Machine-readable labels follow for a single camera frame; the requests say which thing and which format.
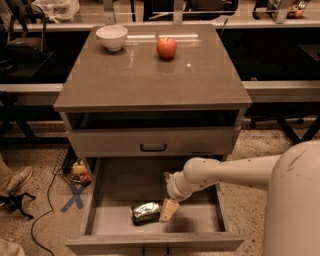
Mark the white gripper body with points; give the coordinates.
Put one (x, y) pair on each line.
(172, 189)

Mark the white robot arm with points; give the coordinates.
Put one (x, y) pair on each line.
(292, 183)

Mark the open grey middle drawer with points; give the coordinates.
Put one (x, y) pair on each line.
(119, 183)

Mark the closed grey top drawer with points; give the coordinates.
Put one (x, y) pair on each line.
(153, 142)

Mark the grey drawer cabinet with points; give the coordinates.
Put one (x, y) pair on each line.
(136, 89)

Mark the blue tape cross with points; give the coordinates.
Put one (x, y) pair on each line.
(76, 190)

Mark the red apple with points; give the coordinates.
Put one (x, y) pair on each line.
(166, 48)

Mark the person's shoe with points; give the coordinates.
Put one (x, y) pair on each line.
(18, 179)

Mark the white ceramic bowl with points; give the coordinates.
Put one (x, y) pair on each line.
(112, 37)

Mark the black office chair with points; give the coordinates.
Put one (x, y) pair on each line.
(25, 55)

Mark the wire basket with items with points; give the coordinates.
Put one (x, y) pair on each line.
(71, 169)

